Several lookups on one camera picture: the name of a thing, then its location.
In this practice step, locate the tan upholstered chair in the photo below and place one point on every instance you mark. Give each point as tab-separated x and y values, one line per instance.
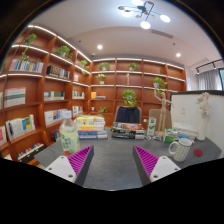
155	115

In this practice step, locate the white mug grey triangle pattern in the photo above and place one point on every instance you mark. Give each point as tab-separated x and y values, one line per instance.
182	150

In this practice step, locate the yellow drink bottle white cap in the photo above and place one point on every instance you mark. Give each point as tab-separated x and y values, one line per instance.
69	136

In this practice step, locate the dark framed window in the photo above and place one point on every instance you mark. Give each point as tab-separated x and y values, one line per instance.
222	79

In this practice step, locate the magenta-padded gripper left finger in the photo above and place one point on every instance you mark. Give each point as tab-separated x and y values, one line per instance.
61	166

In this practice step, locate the branched ceiling lamp round bulbs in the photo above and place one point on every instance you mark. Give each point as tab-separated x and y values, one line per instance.
145	24

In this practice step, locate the colourful book stack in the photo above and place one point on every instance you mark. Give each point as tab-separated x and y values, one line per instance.
90	126

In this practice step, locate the dark office chair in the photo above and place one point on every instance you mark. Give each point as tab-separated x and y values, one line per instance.
128	114

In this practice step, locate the ceiling air vent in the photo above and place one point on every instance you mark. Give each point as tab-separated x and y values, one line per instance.
161	33

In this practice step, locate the wooden shelf unit with books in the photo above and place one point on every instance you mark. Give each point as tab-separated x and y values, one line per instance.
30	90

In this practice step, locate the white ceramic vase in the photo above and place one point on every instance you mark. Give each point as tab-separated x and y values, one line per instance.
202	128

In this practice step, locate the black track light rail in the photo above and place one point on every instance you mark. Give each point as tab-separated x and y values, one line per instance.
208	64

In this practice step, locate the white wall socket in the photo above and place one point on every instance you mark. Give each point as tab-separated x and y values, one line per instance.
183	110

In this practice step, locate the tall green white carton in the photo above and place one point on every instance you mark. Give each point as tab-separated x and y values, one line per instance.
151	126

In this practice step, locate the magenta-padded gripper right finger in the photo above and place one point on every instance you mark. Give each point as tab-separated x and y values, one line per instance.
163	166

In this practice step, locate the green white box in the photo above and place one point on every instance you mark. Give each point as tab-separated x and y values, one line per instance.
170	136

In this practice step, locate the recessed round ceiling light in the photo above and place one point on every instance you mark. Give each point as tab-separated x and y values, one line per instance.
178	55
99	47

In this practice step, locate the grey curtain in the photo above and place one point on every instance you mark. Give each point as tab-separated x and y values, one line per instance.
208	80

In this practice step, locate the dark book stack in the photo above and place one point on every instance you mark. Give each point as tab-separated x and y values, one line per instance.
128	130

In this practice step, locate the pink white flower bouquet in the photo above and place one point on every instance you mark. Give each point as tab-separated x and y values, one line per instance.
203	103

